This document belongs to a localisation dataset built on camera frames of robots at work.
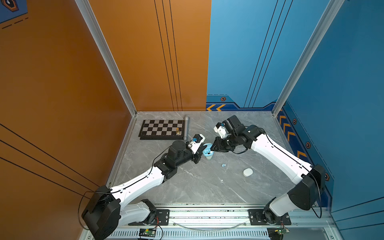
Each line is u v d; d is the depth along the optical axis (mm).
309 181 405
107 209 396
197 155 668
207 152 752
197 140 633
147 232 720
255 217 724
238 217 755
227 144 645
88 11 707
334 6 695
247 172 870
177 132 1023
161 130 1052
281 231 699
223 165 911
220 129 719
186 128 1079
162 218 730
